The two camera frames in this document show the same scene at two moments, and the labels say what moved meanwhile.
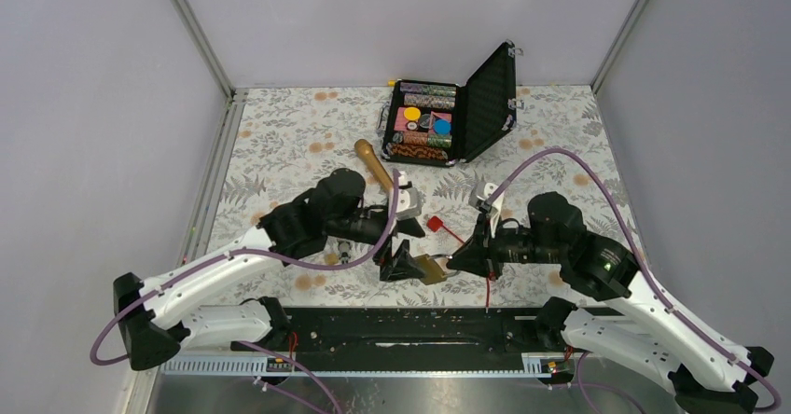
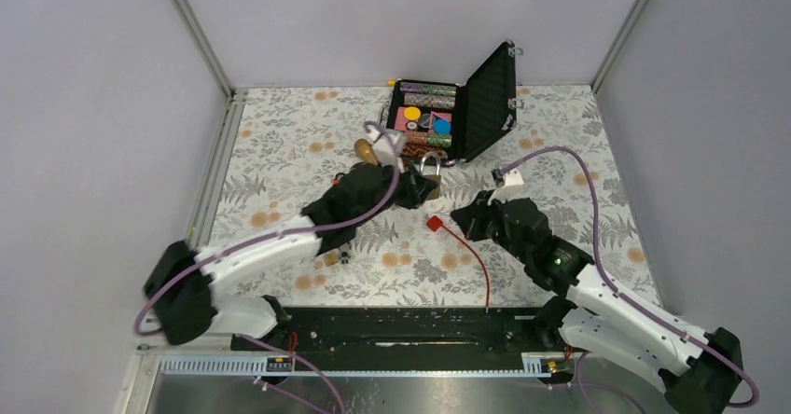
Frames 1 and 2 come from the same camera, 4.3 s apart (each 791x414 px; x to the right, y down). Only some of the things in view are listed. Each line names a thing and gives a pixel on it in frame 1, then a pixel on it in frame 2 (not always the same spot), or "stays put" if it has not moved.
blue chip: x=442 y=127 stays put
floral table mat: x=283 y=142 stays put
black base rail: x=398 y=332 stays put
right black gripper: x=480 y=255 to x=470 y=218
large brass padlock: x=434 y=272 to x=436 y=193
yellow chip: x=411 y=113 stays put
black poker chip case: x=448 y=124 stays put
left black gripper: x=402 y=264 to x=416 y=189
